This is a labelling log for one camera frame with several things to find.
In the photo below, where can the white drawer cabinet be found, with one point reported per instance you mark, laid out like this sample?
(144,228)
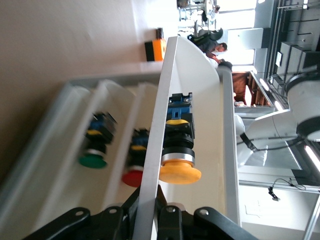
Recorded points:
(37,150)

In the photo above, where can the green mushroom push button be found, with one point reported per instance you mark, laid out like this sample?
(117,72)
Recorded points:
(92,161)

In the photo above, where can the person in dark shirt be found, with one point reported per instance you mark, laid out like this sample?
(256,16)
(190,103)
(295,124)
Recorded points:
(210,46)

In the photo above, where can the yellow mushroom push button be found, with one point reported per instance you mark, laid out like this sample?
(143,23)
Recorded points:
(180,172)

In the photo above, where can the red mushroom push button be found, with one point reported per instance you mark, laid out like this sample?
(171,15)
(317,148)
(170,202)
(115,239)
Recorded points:
(132,177)

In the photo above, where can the orange button enclosure box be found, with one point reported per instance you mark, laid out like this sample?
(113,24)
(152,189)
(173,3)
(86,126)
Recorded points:
(158,50)

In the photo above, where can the brown wooden shelf unit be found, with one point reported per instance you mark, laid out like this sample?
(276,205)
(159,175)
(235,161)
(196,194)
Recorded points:
(240,85)

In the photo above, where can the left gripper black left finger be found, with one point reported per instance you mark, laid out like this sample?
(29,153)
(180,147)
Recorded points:
(62,225)

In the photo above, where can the long ceiling light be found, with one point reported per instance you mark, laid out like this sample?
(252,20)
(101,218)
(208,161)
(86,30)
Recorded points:
(264,84)
(312,157)
(278,105)

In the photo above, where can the small black contact block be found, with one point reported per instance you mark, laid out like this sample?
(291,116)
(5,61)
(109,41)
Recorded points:
(160,33)

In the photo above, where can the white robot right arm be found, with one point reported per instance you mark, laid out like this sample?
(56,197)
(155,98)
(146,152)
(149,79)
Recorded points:
(275,125)

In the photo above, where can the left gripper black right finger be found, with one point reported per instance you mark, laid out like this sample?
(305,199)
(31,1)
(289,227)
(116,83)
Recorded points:
(212,225)

